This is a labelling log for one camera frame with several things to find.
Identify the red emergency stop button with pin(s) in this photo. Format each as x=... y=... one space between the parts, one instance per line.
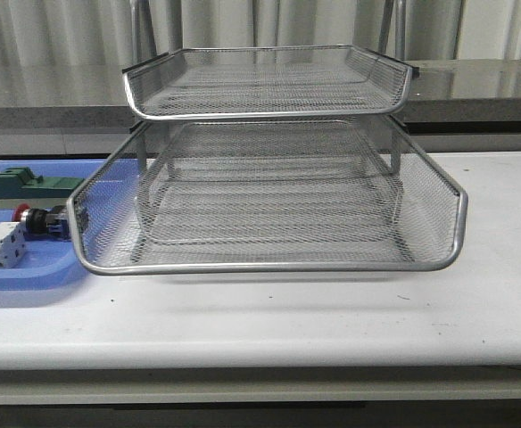
x=39 y=223

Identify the blue plastic tray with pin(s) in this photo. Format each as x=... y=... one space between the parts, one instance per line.
x=51 y=263

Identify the green electrical terminal block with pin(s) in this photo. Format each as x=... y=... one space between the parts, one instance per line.
x=21 y=185

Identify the grey stone counter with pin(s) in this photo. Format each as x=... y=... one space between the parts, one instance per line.
x=93 y=96

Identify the white grey curtain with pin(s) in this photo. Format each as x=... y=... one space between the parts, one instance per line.
x=72 y=33

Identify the silver wire rack frame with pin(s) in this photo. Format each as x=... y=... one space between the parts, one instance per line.
x=270 y=157

